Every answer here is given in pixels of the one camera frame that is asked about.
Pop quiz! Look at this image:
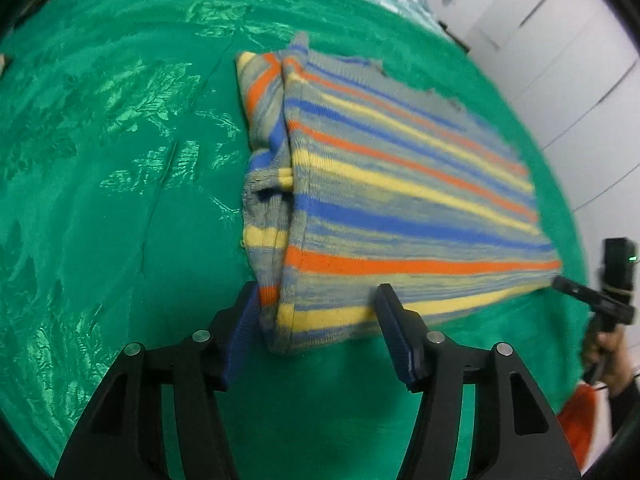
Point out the orange cloth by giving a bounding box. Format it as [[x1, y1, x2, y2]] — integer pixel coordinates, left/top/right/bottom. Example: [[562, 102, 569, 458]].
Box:
[[556, 384, 613, 468]]

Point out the striped knit sweater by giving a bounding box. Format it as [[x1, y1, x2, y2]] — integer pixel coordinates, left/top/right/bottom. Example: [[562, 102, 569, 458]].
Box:
[[235, 31, 563, 358]]

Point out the person's right forearm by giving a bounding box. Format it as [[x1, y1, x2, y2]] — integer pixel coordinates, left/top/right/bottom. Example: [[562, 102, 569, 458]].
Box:
[[606, 374, 640, 441]]

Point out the person's right hand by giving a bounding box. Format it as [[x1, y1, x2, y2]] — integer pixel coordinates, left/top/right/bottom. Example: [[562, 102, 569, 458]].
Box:
[[581, 329, 628, 398]]

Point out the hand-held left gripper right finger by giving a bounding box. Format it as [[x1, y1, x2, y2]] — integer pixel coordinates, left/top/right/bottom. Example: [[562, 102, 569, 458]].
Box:
[[375, 284, 583, 480]]

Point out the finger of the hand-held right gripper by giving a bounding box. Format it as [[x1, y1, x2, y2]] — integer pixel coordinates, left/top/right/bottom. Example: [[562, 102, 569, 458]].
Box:
[[551, 275, 638, 326]]

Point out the green patterned blanket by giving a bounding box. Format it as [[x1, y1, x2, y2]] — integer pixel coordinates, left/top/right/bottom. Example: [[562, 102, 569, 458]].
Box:
[[0, 0, 588, 480]]

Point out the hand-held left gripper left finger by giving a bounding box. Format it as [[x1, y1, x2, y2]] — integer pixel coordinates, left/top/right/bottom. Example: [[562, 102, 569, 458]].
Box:
[[54, 281, 262, 480]]

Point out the white wardrobe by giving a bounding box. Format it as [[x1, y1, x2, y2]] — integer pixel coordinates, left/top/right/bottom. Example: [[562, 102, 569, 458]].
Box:
[[432, 0, 640, 211]]

